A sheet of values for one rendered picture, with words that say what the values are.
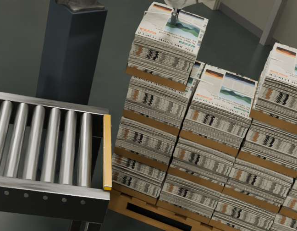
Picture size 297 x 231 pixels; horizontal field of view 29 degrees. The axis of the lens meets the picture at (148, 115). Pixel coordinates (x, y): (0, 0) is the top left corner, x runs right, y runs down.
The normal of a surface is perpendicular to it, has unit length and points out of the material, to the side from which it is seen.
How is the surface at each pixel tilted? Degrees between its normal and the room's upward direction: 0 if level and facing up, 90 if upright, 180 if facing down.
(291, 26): 90
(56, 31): 90
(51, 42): 90
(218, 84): 0
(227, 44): 0
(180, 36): 7
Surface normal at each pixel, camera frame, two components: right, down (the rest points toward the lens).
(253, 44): 0.23, -0.80
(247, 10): -0.77, 0.20
